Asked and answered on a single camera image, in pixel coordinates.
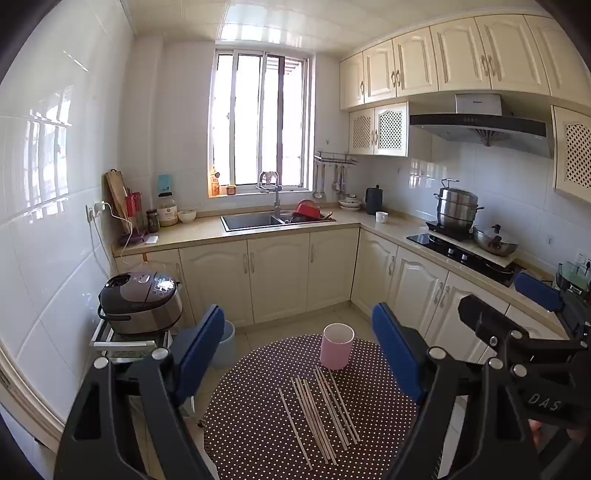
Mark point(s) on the brown polka dot tablecloth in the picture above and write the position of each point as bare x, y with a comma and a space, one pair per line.
258, 369

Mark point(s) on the light blue waste bin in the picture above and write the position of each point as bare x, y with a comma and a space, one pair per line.
227, 344

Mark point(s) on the orange bottle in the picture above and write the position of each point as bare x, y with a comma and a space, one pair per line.
215, 184

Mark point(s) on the black electric kettle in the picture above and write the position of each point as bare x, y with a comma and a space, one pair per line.
374, 201

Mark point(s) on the silver rice cooker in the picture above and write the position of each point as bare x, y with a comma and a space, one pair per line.
138, 300

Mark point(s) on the steel sink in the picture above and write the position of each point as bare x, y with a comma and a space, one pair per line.
249, 221

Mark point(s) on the black glass stove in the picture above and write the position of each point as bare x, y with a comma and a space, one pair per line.
443, 247

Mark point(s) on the small white cup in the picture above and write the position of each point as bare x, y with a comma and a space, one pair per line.
381, 217

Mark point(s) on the purple phone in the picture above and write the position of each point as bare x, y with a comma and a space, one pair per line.
134, 238

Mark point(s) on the white bowl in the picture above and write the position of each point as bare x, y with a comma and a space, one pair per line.
187, 216

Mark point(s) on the small dark jar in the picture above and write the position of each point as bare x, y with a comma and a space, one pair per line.
153, 221

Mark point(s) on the narrow lattice door cabinet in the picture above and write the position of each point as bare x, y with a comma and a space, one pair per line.
575, 152

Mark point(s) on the stainless steamer pot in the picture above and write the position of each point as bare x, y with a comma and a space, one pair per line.
457, 207

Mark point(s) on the black range hood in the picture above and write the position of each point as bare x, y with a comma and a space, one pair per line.
480, 122

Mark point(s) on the white wall socket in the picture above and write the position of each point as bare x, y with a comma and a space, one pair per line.
94, 211

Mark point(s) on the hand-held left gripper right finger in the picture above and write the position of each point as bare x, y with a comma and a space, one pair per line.
397, 350

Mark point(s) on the large glass jar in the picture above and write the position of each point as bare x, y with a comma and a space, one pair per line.
167, 212

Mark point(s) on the person's right hand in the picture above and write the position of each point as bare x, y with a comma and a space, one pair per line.
577, 436

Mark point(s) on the hanging steel ladle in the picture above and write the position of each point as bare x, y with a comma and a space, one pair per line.
318, 191

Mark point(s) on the pink cup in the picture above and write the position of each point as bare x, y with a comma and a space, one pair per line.
337, 348

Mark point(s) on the sliding window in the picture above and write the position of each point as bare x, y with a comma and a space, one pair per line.
258, 115

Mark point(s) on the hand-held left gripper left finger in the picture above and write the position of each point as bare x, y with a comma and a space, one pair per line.
203, 350

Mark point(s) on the stack of white bowls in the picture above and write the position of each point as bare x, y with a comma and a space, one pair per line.
350, 203

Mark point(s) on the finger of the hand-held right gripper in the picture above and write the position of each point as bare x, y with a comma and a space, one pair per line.
538, 290
489, 318

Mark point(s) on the bunch of wooden chopsticks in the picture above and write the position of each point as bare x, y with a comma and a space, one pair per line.
310, 415

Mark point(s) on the white metal stand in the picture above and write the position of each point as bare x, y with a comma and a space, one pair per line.
129, 346

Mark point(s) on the cream stove base cabinets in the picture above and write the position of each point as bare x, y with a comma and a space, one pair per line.
415, 286

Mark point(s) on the light blue packet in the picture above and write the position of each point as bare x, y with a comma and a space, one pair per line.
165, 182

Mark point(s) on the steel wall rail rack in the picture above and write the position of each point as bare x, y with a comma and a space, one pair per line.
334, 158

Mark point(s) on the cream lattice door cabinet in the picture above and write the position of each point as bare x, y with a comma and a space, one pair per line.
390, 129

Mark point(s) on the wooden cutting board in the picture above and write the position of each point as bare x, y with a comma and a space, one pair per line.
117, 198

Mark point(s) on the red utensil holder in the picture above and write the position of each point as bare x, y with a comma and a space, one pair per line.
134, 203

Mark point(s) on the cream upper wall cabinets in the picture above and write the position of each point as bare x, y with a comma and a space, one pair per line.
461, 55

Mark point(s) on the cream sink base cabinets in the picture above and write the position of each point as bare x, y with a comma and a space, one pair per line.
277, 277

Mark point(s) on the red bowl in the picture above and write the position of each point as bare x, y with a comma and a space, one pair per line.
307, 210

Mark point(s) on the hanging steel spatulas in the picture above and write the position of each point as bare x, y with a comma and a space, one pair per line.
337, 182

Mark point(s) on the steel faucet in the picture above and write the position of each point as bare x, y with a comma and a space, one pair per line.
277, 194

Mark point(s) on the steel wok with lid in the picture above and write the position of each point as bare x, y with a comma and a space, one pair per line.
496, 242

